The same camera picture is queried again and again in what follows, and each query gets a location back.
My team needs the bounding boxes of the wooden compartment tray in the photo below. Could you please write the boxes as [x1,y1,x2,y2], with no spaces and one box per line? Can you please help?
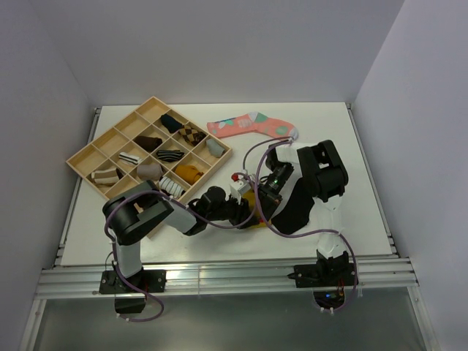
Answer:
[67,97,233,204]

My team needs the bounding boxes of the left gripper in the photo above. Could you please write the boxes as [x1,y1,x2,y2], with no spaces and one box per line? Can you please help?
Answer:
[206,192,259,230]

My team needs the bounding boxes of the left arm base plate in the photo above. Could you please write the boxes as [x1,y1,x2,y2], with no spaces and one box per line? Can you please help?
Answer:
[99,269,166,295]

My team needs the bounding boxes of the rolled argyle brown sock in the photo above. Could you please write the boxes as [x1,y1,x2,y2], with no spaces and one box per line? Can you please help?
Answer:
[178,124,206,146]

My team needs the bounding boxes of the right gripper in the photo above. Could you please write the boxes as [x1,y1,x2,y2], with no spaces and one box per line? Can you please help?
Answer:
[254,162,295,222]

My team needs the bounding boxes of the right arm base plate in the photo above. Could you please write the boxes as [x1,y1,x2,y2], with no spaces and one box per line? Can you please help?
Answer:
[287,260,356,288]

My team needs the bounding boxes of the aluminium frame rail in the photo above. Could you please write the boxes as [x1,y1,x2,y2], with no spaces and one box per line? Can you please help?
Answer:
[34,257,418,300]

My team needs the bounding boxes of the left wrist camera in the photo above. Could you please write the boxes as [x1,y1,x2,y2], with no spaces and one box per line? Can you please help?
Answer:
[230,173,252,202]

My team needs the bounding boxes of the rolled white striped sock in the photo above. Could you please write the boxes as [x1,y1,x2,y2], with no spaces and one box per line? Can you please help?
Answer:
[159,176,186,199]

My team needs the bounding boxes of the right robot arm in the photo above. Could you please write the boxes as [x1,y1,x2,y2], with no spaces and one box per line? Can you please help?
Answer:
[254,140,349,238]

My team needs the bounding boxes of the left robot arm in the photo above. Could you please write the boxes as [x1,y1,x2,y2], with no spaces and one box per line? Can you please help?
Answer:
[102,181,259,292]

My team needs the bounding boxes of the pink patterned sock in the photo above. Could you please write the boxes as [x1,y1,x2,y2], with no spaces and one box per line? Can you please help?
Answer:
[206,112,299,140]

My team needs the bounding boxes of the rolled black striped sock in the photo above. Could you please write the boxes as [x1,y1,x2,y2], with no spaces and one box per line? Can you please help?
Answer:
[156,149,185,163]

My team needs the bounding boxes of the rolled dark navy sock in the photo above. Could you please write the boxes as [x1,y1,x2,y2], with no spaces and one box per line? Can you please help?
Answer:
[160,113,184,134]

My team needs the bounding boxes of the mustard yellow sock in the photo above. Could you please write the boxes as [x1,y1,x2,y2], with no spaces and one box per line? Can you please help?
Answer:
[240,189,267,229]

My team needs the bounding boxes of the rolled brown white sock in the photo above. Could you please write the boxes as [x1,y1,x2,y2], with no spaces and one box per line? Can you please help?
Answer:
[91,167,124,186]

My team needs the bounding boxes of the rolled white black sock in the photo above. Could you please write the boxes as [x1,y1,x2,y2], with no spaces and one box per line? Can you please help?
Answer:
[118,151,141,165]

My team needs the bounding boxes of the rolled grey sock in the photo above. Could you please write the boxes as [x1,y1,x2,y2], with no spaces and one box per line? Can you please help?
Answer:
[206,138,225,158]

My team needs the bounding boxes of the rolled beige sock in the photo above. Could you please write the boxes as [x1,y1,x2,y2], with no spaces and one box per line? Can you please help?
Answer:
[137,163,163,181]

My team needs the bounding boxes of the rolled mustard sock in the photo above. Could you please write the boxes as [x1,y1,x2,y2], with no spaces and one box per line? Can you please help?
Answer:
[174,165,204,185]

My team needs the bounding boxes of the rolled dark brown sock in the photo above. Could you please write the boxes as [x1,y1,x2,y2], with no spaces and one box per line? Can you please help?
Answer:
[134,135,163,153]

